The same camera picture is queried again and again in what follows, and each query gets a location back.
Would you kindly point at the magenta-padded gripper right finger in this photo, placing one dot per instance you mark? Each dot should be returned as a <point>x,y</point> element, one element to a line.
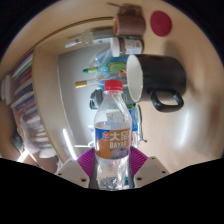
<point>151,170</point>

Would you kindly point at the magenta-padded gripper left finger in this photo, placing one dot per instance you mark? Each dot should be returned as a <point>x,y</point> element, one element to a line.
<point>71,171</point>

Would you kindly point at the clear water bottle red cap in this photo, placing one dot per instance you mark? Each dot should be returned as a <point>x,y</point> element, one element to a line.
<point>111,133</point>

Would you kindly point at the under-shelf light bar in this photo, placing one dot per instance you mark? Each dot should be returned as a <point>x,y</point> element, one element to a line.
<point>68,143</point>

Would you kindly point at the blue and white carton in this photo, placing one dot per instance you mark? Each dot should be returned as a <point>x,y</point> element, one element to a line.
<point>135,119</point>

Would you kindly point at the wooden shelf unit with books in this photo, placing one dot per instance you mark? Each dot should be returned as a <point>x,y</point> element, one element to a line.
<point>46,100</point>

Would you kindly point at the clear bottle yellow cap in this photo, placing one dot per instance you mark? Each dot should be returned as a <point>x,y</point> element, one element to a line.
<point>86,82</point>

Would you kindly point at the black mug white inside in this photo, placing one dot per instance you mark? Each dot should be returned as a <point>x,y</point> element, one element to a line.
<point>160,76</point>

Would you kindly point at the clear bottle green cap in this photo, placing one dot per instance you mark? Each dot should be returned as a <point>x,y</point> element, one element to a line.
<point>106,68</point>

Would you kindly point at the clear glass bottle white cap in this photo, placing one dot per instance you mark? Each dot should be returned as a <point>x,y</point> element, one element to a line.
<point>86,36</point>

